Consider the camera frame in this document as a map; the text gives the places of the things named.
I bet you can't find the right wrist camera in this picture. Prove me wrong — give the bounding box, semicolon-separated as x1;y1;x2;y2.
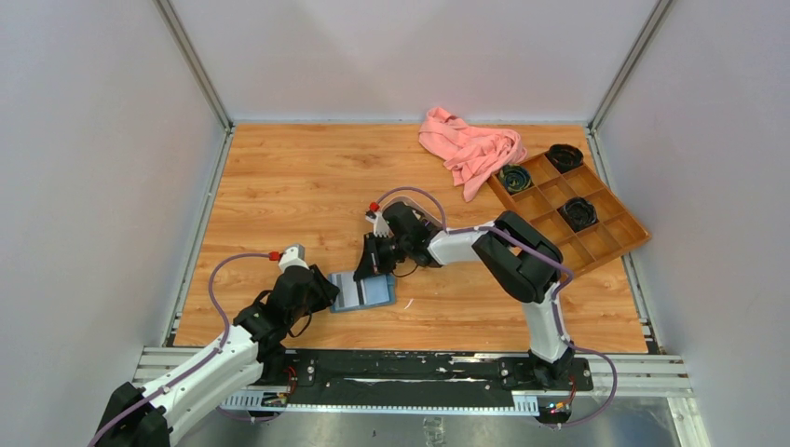
365;201;390;237

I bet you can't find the teal leather card holder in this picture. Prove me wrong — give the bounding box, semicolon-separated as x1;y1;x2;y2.
329;271;396;313

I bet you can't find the beige oval tray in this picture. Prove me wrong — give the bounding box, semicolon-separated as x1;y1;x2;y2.
381;195;429;214

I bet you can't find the pink cloth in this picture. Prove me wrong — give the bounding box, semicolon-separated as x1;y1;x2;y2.
418;107;527;202

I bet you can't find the wooden compartment organizer tray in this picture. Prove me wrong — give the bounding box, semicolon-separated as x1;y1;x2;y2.
487;143;650;276

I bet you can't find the white striped card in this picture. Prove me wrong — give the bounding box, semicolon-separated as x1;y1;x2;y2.
332;272;367;312

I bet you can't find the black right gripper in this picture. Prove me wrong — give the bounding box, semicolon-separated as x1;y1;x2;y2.
354;233;412;282

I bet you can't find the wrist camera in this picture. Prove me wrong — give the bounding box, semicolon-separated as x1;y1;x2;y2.
365;201;390;237
278;244;308;273

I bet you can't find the aluminium frame rail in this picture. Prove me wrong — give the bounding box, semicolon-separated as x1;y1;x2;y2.
124;347;711;446

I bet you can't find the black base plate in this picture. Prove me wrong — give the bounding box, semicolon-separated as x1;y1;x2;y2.
254;349;593;409

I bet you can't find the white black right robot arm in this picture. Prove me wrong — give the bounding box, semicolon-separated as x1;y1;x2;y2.
353;200;574;389

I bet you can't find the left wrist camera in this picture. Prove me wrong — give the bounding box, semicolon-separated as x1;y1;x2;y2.
278;244;308;273

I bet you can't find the rolled tie orange pattern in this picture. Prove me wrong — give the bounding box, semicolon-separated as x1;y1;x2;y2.
545;143;584;174

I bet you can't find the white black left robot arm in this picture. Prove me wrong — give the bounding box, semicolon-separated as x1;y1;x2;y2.
89;265;340;446

